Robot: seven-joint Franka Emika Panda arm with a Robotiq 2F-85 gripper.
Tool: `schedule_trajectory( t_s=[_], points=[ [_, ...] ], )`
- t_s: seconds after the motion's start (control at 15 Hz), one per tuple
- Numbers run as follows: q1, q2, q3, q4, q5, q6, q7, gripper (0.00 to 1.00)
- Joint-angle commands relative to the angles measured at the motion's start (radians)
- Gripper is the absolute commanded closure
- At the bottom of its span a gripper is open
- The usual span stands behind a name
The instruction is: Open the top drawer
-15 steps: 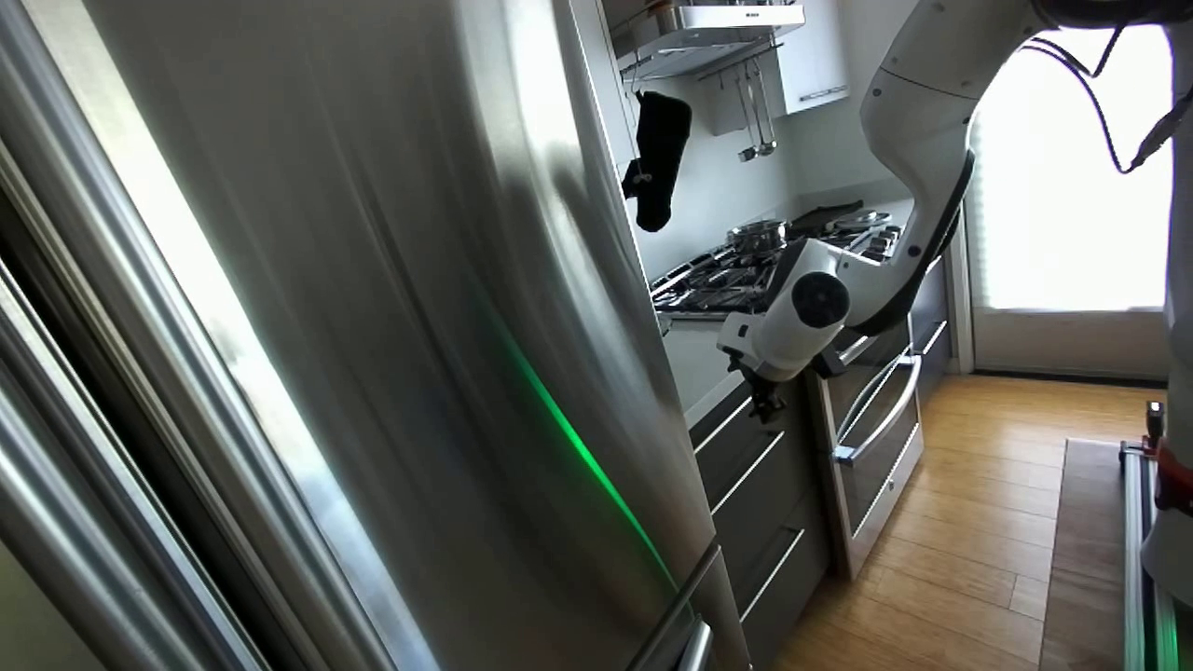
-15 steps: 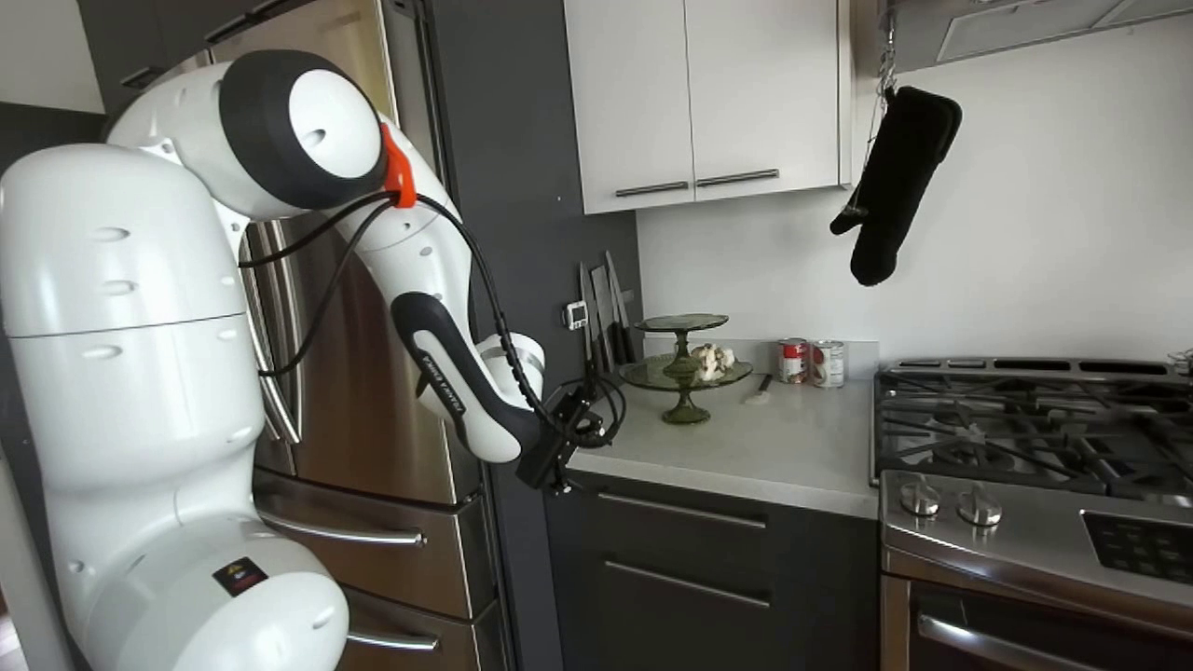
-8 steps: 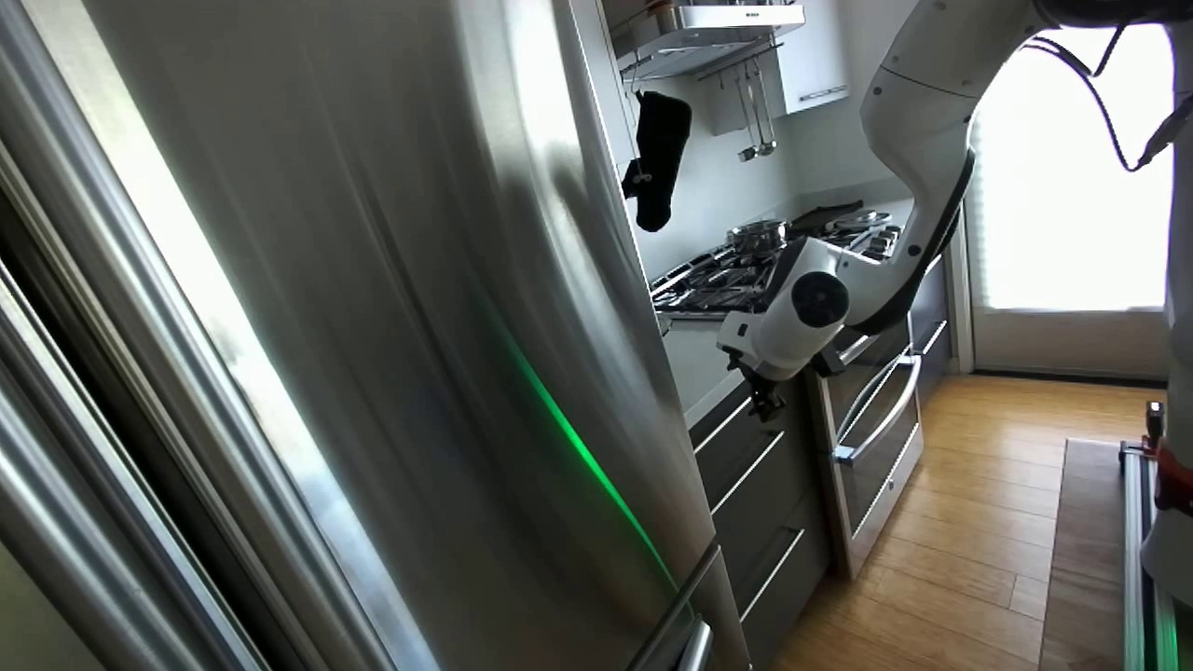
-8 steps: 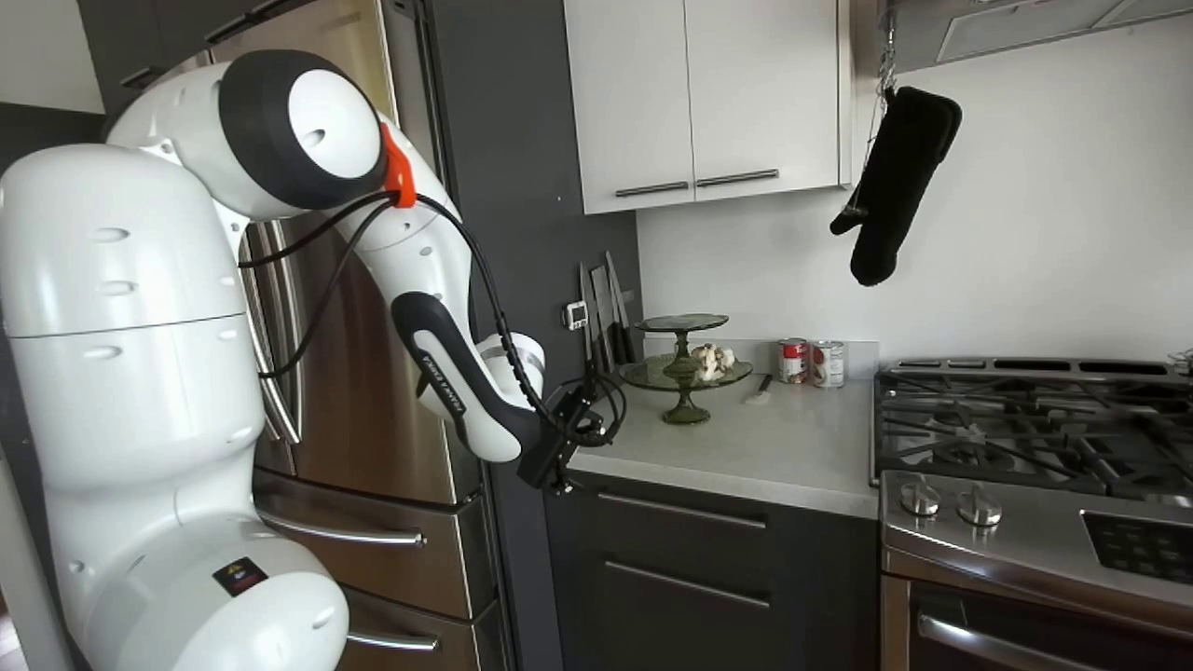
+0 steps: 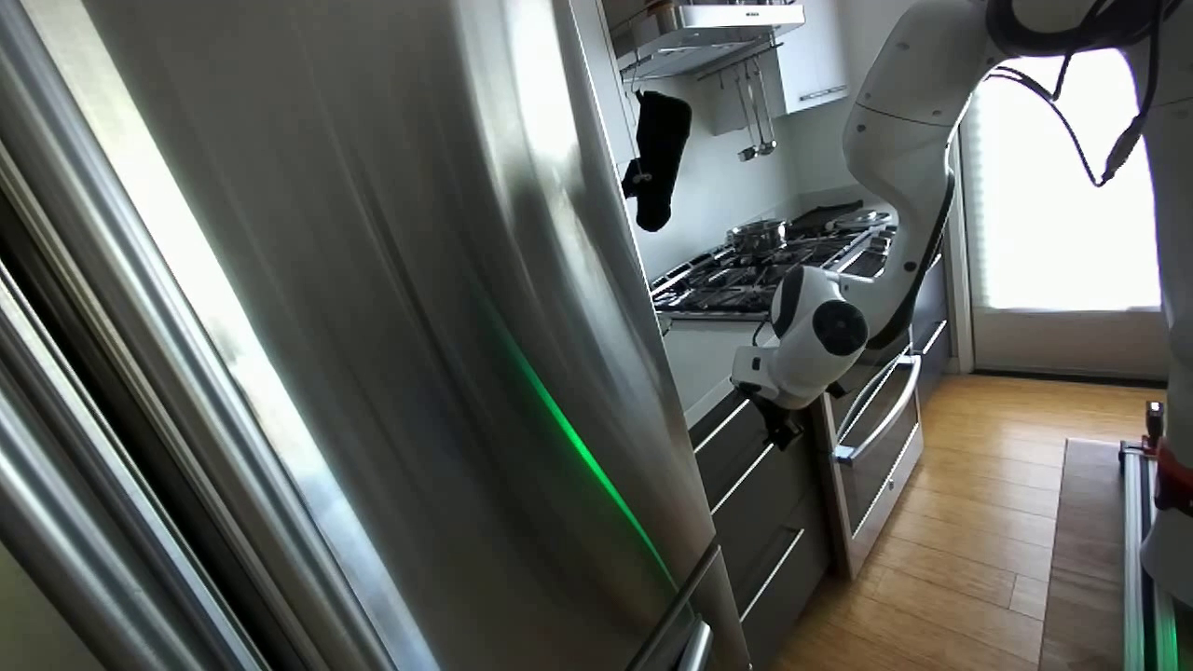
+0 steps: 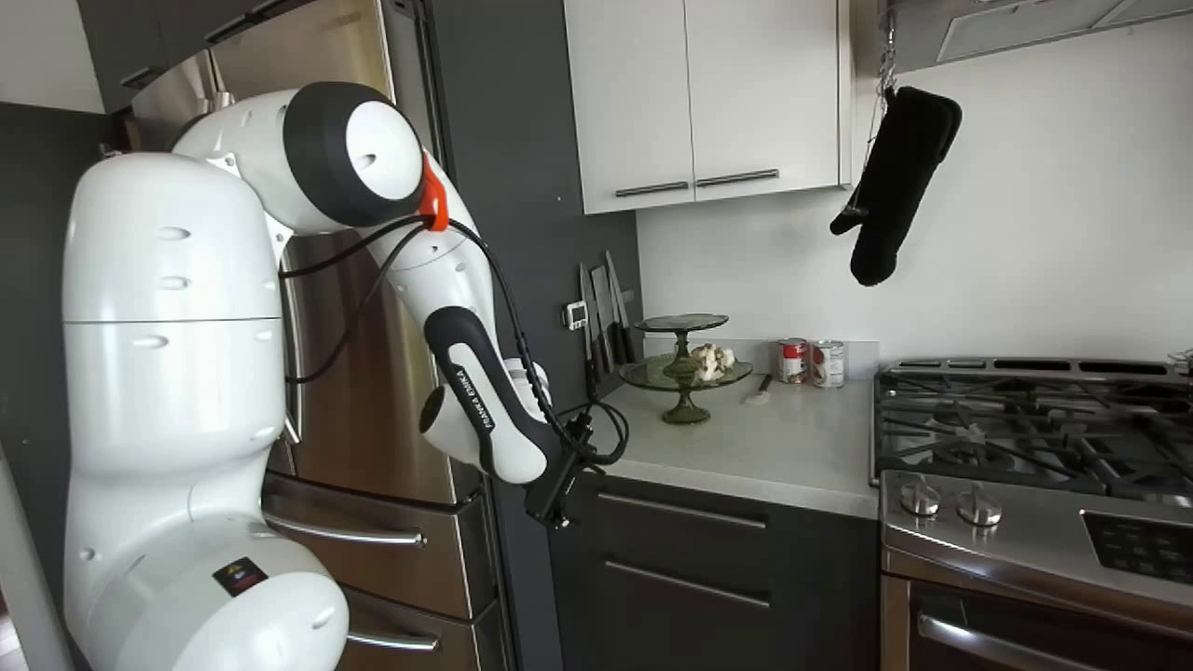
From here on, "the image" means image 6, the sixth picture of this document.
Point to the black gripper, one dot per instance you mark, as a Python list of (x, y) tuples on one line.
[(560, 479)]

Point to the shallow dark grey drawer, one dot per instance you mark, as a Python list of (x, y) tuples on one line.
[(694, 546)]

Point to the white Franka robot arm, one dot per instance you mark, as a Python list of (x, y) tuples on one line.
[(174, 376)]

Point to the deep dark grey drawer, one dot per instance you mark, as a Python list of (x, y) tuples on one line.
[(694, 634)]

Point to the large green glass cake stand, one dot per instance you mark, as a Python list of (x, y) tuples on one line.
[(684, 376)]

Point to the white garlic bulbs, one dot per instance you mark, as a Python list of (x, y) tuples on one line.
[(711, 360)]

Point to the small dark glass cake stand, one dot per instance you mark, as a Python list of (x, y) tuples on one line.
[(684, 324)]

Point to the stainless steel refrigerator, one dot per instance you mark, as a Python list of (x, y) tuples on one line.
[(360, 413)]

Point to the dark small utensil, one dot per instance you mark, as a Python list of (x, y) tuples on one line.
[(757, 388)]

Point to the red and white can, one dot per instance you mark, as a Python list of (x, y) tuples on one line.
[(793, 362)]

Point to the silver labelled can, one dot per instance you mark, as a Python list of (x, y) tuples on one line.
[(830, 362)]

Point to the dark grey tall panel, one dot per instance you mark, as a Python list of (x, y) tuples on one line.
[(522, 125)]

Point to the silver stove knob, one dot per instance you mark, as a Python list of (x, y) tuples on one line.
[(977, 508), (919, 503)]

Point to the white cabinet door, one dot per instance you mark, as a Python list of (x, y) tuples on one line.
[(627, 99), (766, 89)]

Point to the black oven mitt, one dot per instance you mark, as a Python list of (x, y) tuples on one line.
[(900, 175)]

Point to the black stove grate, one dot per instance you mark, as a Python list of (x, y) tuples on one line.
[(1032, 431)]

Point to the stainless steel gas stove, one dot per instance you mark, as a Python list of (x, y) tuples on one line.
[(1032, 534)]

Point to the dark grey side panel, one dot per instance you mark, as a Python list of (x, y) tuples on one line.
[(30, 312)]

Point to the dark grey overhead cabinet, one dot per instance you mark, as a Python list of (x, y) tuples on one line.
[(137, 39)]

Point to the grey range hood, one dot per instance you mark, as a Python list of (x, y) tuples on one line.
[(1032, 25)]

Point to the white wall outlet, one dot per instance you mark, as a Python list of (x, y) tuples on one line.
[(574, 315)]

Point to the wall knife set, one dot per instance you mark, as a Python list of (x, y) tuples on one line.
[(608, 317)]

